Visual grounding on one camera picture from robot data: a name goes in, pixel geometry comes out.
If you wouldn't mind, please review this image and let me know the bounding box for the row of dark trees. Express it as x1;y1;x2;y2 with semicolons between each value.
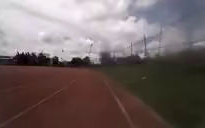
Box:
12;51;92;67

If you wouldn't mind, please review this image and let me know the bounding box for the tall mesh fence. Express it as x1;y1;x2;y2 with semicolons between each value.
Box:
113;24;205;65

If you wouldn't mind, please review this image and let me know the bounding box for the green grass field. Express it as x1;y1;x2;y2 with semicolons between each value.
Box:
94;63;205;128

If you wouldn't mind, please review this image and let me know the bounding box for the red running track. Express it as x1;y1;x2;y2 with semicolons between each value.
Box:
0;64;171;128

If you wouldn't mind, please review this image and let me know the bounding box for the low grey building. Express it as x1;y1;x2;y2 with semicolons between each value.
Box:
0;53;15;66

